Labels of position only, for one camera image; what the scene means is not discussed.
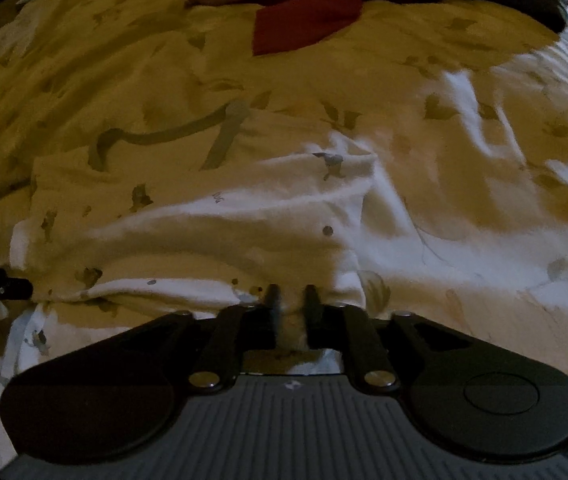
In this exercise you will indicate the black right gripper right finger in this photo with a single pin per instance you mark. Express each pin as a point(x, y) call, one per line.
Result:
point(468, 397)

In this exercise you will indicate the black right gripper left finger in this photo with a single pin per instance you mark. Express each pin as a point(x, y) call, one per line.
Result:
point(106, 401)

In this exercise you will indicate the white floral small garment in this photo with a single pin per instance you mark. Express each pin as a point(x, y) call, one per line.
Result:
point(140, 225)

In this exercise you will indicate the white floral bed sheet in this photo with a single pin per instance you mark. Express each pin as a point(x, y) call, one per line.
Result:
point(467, 110)

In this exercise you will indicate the dark red cloth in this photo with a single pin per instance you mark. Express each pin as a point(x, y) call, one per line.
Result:
point(291, 25)

